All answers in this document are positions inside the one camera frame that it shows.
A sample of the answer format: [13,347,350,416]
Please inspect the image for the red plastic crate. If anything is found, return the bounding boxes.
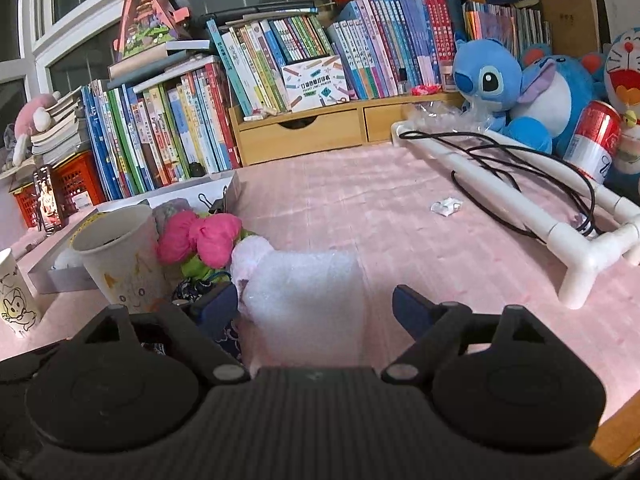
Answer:
[10,151,106,228]

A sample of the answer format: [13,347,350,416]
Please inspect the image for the pink and green flower plush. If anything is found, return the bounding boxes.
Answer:
[156,211,250,280]

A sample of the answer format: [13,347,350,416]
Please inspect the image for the blue Stitch plush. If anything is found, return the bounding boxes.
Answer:
[451,37,609,156]

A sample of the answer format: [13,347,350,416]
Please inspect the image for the smartphone on stand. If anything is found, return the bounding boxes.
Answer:
[32,165,65,233]

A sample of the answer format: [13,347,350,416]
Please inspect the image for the red soda can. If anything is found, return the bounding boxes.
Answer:
[564,100,622,184]

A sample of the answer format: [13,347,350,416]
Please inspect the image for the white patterned box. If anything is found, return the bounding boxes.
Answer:
[281,55,350,113]

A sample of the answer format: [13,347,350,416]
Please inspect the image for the Doraemon plush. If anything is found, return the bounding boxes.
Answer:
[604,27,640,202]

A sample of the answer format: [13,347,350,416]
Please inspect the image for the wooden drawer organizer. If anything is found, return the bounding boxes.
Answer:
[229,92,463,166]

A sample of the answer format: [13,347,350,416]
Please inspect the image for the green floral cloth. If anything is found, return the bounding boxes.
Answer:
[152,197,192,235]

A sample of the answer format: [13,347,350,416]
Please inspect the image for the paper cup with cat drawing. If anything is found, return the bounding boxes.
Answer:
[70,204,169,313]

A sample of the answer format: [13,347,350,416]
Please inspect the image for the stack of paperback books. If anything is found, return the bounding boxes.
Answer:
[1,87,89,180]

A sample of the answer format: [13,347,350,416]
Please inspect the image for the small black cube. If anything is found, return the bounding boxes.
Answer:
[189,162,207,178]

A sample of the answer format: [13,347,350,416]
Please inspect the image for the white shallow box tray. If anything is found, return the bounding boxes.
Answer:
[26,171,240,304]

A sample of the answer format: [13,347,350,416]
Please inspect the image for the black cable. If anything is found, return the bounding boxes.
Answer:
[398,129,601,241]

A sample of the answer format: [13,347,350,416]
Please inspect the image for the row of upright books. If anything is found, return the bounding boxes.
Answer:
[82,54,242,200]

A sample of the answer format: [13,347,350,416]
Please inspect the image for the white bubble wrap block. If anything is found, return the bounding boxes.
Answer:
[241,250,366,367]

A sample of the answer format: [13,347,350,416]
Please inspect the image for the second row of books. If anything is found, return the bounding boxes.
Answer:
[207,0,552,119]

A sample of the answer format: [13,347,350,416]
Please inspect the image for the crumpled white wrapper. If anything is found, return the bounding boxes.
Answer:
[430,197,463,218]

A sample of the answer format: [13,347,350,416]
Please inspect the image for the pink bunny plush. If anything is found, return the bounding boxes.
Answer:
[13,91,61,167]

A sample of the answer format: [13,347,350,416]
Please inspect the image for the triangular paper house model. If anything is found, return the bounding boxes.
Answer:
[113,0,191,62]

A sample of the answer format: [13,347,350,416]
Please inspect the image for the black binder clip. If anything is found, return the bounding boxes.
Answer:
[198,186,228,214]

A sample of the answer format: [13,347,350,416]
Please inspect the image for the navy floral drawstring pouch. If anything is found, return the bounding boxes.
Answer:
[171,271,242,362]

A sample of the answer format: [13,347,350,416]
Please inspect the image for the paper cup with rabbit drawing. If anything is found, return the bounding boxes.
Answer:
[0,248,41,338]

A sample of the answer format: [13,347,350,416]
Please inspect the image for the white PVC pipe frame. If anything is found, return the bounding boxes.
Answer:
[390,122,639,310]

